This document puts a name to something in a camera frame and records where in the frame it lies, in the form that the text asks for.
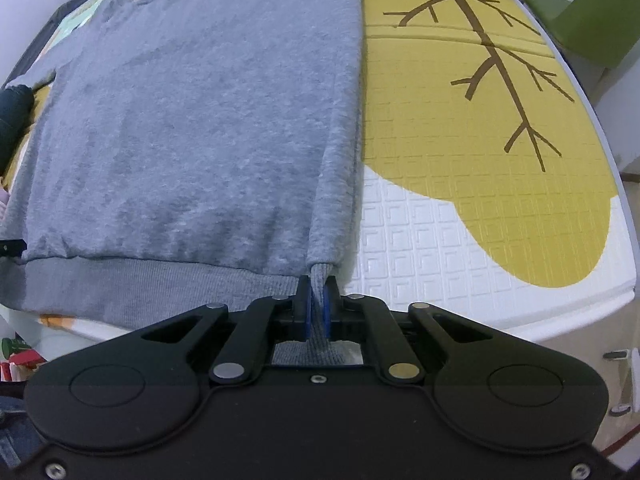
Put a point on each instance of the dark blue garment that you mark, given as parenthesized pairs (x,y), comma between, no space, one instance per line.
(12,120)

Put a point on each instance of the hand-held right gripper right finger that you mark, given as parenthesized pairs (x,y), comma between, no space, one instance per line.
(328,305)

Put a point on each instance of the printed play mat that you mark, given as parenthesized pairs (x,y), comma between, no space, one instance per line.
(475,160)

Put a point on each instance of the green chair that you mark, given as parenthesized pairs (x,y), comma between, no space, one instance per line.
(585,15)

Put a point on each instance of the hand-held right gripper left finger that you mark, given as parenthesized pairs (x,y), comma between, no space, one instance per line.
(304,305)

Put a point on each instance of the person's blue jeans leg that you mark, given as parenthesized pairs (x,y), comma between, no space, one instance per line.
(17,435)

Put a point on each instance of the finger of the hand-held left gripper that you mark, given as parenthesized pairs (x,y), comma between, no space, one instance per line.
(12,249)

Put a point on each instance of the red white striped item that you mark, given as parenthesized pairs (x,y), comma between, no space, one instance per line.
(25,367)

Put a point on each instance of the grey sweatshirt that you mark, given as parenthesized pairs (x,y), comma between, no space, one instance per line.
(175,135)

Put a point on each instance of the green plastic toy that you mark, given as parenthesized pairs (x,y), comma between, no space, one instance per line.
(10,347)

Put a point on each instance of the white ride-on toy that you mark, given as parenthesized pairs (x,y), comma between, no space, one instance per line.
(620,355)

